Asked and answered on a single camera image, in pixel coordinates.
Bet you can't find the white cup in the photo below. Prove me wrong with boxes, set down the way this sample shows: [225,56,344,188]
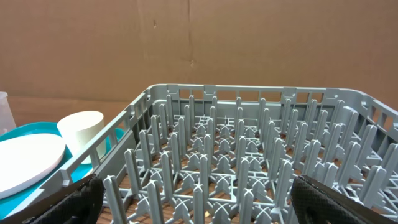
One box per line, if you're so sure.
[57,111,104,156]

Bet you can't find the teal serving tray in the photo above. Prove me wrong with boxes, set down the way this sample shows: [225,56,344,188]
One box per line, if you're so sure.
[0,121,126,220]

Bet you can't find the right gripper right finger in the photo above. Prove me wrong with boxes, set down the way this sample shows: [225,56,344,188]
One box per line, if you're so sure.
[290,175,397,224]

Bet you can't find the grey dishwasher rack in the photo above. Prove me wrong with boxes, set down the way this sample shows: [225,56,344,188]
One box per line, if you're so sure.
[6,83,398,224]

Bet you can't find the small white plate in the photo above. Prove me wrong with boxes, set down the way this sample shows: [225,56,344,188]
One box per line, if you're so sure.
[1,133,65,198]

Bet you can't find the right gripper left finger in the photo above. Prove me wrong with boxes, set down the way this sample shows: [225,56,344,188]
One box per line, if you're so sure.
[1,174,104,223]

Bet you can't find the clear plastic bin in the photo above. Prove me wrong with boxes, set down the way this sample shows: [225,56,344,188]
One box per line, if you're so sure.
[0,91,16,135]

